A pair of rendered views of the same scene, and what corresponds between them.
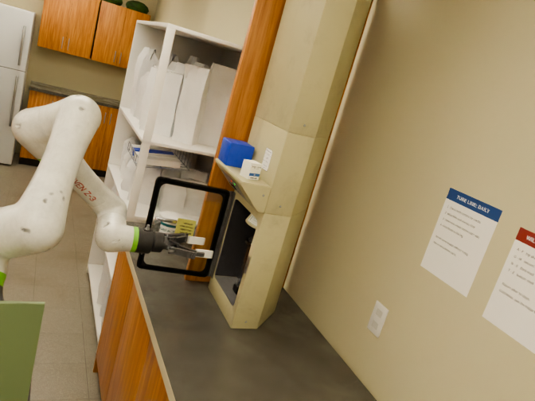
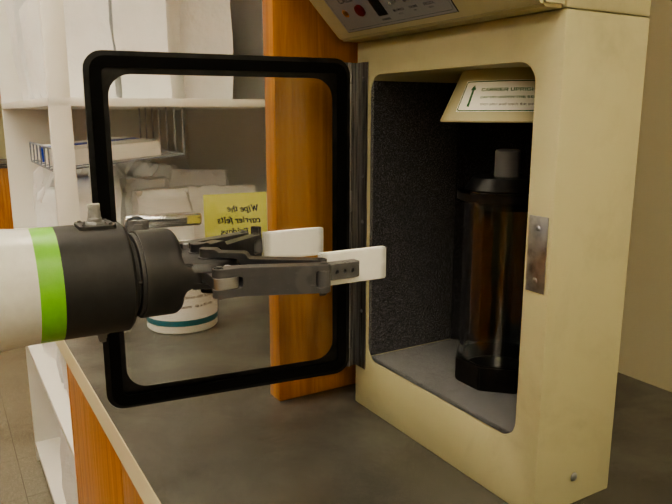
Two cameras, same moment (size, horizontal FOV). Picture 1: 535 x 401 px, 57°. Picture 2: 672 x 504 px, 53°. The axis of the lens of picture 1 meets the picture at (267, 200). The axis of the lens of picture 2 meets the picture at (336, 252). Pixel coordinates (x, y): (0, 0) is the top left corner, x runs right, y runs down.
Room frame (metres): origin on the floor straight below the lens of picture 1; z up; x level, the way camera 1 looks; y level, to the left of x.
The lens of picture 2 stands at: (1.11, 0.23, 1.32)
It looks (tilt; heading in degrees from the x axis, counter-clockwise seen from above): 12 degrees down; 356
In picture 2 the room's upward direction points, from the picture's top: straight up
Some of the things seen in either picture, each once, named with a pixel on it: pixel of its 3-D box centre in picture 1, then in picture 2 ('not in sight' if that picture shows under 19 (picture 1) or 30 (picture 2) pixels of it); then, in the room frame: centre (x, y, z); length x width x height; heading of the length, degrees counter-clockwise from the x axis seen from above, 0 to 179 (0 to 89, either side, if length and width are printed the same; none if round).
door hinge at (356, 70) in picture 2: (220, 235); (356, 222); (1.95, 0.14, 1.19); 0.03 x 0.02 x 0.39; 27
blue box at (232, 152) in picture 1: (236, 153); not in sight; (1.88, 0.17, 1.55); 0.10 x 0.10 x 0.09; 27
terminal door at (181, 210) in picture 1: (183, 228); (231, 230); (1.89, 0.30, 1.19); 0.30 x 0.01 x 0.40; 110
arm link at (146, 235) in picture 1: (144, 239); (95, 274); (1.66, 0.39, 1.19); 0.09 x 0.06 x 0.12; 27
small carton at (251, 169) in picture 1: (251, 169); not in sight; (1.72, 0.09, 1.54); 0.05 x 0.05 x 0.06; 43
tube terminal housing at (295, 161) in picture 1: (271, 223); (524, 113); (1.87, -0.04, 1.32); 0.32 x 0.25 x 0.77; 27
